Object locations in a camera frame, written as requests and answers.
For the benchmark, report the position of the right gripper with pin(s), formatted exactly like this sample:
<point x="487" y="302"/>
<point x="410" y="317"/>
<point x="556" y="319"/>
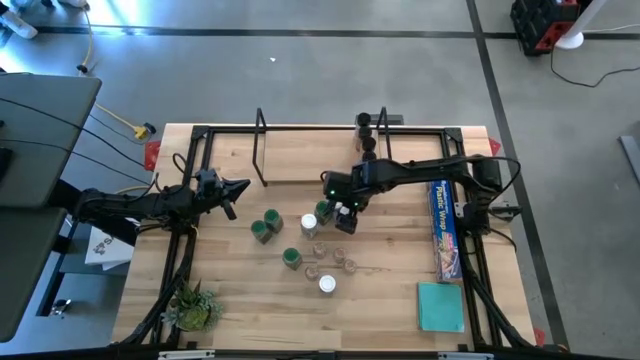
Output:
<point x="346" y="224"/>

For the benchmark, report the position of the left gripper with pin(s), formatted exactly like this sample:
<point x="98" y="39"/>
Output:
<point x="200" y="202"/>

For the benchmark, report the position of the green lid spice jar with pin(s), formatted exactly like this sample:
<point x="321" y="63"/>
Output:
<point x="292" y="257"/>
<point x="322" y="209"/>
<point x="260" y="230"/>

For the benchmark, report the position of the white lid bagel seasoning jar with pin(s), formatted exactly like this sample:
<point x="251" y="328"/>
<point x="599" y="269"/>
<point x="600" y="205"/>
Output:
<point x="327" y="283"/>
<point x="309" y="224"/>

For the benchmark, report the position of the cork lid saffron jar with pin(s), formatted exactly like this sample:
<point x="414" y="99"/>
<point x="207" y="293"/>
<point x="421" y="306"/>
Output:
<point x="339" y="254"/>
<point x="320" y="249"/>
<point x="311" y="272"/>
<point x="349" y="266"/>

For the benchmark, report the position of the black-lid herb jar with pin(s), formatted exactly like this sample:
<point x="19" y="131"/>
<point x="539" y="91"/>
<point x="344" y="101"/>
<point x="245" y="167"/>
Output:
<point x="273" y="219"/>

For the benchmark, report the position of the black lid spice jar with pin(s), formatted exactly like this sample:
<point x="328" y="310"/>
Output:
<point x="363" y="119"/>
<point x="365" y="131"/>
<point x="369" y="154"/>
<point x="369" y="143"/>

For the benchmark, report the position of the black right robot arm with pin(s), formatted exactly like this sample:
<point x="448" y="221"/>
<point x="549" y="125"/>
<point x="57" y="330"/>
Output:
<point x="415" y="167"/>

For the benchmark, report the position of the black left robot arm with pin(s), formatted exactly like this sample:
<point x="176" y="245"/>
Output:
<point x="125" y="205"/>

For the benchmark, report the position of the red corner clamp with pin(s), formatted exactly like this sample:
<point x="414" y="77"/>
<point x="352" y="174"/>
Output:
<point x="538" y="336"/>
<point x="152" y="155"/>
<point x="494" y="146"/>

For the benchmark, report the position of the blue plastic wrap box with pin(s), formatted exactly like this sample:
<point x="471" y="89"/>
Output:
<point x="444" y="225"/>

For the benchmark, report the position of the green succulent plant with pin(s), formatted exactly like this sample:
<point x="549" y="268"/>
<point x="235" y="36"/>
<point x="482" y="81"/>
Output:
<point x="192" y="312"/>

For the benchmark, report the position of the white box with logo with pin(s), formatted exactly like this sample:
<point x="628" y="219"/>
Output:
<point x="107" y="247"/>

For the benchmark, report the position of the teal square cloth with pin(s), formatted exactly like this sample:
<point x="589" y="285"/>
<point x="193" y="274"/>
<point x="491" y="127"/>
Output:
<point x="441" y="307"/>

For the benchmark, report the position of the silver metal bar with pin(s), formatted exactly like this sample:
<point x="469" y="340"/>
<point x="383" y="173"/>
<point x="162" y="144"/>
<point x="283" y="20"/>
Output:
<point x="186" y="354"/>
<point x="466" y="356"/>

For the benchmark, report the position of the black table clamp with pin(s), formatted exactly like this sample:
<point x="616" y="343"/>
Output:
<point x="505" y="211"/>

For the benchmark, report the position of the grey desk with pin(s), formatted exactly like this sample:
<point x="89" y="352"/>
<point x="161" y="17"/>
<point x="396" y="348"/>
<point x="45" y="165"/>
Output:
<point x="40" y="150"/>

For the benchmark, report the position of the person's foot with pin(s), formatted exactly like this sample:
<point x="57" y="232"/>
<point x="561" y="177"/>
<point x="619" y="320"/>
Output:
<point x="17" y="24"/>

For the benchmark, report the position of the black and red crate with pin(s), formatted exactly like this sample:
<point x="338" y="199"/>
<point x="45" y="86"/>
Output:
<point x="540" y="25"/>

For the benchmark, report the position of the white pole stand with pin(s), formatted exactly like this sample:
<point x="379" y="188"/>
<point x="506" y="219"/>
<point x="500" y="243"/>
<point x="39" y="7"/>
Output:
<point x="575" y="36"/>

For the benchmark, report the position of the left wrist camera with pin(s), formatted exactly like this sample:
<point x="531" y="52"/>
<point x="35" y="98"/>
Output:
<point x="207" y="181"/>

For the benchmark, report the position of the wooden shelf black metal frame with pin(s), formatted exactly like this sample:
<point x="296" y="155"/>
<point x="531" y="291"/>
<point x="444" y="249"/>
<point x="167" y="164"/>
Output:
<point x="310" y="155"/>

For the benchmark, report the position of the black metal rig frame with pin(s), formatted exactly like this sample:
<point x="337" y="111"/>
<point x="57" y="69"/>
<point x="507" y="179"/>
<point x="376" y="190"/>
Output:
<point x="230" y="129"/>

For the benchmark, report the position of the small metal bracket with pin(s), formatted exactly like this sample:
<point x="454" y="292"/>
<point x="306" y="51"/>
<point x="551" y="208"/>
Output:
<point x="60" y="307"/>

